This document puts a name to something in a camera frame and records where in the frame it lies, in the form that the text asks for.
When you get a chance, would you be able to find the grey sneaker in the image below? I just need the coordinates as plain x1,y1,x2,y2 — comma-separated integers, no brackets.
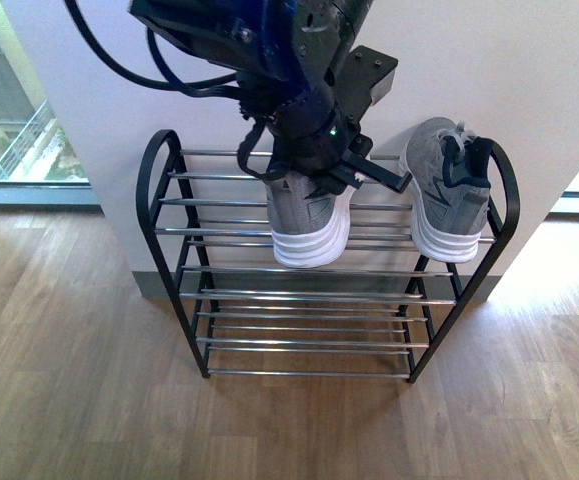
265,171,355,269
400,117,494,263

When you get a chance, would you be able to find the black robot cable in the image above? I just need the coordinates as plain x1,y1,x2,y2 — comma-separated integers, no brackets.
63,0,280,181

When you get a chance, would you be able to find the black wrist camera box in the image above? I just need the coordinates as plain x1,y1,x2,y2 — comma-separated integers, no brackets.
325,46,398,123

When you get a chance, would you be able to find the black metal shoe rack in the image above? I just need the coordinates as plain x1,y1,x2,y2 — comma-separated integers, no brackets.
136,130,520,382

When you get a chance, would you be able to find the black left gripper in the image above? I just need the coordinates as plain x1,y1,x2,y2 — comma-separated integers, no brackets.
263,84,412,194

